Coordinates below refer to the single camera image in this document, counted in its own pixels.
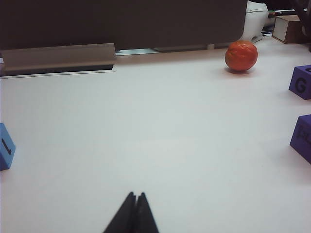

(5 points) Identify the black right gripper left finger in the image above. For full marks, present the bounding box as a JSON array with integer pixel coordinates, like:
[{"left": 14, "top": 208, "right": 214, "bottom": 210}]
[{"left": 103, "top": 192, "right": 137, "bottom": 233}]

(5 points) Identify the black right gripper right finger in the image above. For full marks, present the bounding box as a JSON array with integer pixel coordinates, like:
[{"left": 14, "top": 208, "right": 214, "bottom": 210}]
[{"left": 132, "top": 192, "right": 160, "bottom": 233}]

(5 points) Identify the blue letter block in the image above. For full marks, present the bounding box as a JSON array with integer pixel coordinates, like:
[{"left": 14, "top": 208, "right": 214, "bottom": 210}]
[{"left": 0, "top": 123, "right": 17, "bottom": 171}]

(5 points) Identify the purple G letter block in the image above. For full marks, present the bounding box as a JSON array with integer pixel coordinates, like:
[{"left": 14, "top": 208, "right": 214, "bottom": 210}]
[{"left": 288, "top": 65, "right": 311, "bottom": 100}]

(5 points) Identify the orange tangerine fruit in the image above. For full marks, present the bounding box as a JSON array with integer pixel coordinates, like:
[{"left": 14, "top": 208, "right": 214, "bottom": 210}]
[{"left": 225, "top": 40, "right": 258, "bottom": 72}]

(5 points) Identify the grey desk partition panel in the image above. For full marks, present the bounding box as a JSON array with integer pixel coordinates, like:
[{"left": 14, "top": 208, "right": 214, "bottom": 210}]
[{"left": 0, "top": 0, "right": 248, "bottom": 52}]

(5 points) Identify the white rounded object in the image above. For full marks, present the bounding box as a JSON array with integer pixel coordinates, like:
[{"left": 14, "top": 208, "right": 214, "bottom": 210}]
[{"left": 242, "top": 0, "right": 269, "bottom": 43}]

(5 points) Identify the cardboard box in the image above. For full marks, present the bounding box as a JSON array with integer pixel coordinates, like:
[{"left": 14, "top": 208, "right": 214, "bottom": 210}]
[{"left": 272, "top": 15, "right": 304, "bottom": 44}]

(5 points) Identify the grey cable tray flap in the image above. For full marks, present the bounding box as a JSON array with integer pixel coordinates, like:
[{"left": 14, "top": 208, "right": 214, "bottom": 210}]
[{"left": 0, "top": 43, "right": 117, "bottom": 76}]

